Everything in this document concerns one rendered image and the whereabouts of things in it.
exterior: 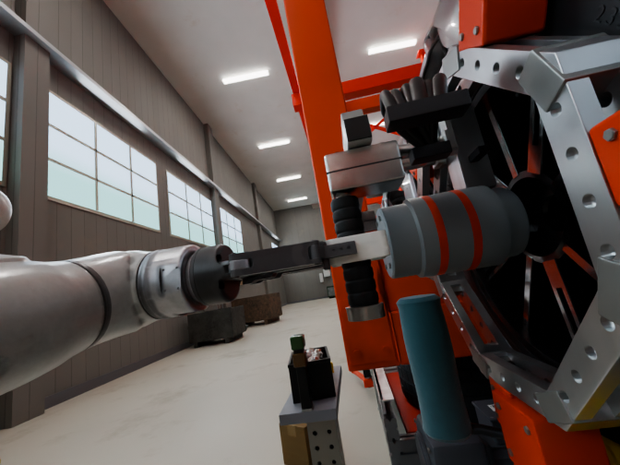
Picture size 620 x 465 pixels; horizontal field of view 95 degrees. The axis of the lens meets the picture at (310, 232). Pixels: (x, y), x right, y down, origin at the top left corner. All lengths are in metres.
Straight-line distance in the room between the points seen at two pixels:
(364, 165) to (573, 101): 0.19
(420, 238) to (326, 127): 0.72
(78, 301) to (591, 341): 0.49
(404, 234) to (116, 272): 0.39
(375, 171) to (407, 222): 0.15
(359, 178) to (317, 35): 1.04
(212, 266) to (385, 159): 0.24
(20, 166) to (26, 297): 4.13
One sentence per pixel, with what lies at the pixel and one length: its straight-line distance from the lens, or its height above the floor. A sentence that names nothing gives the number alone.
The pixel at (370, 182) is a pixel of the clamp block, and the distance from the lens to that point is 0.35.
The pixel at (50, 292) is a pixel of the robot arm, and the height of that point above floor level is 0.83.
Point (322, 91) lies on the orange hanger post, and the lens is 1.18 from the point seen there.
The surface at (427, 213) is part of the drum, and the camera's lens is 0.48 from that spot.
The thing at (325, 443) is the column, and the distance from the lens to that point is 1.21.
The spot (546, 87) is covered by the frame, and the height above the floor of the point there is 0.94.
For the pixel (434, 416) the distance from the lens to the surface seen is 0.67.
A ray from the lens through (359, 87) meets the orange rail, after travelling 4.28.
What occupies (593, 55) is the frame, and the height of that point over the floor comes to 0.95.
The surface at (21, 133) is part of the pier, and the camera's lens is 4.61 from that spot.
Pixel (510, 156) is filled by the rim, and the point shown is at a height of 0.96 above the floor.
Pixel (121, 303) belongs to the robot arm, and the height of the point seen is 0.81.
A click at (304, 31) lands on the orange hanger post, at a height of 1.77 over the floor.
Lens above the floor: 0.79
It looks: 11 degrees up
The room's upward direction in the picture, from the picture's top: 9 degrees counter-clockwise
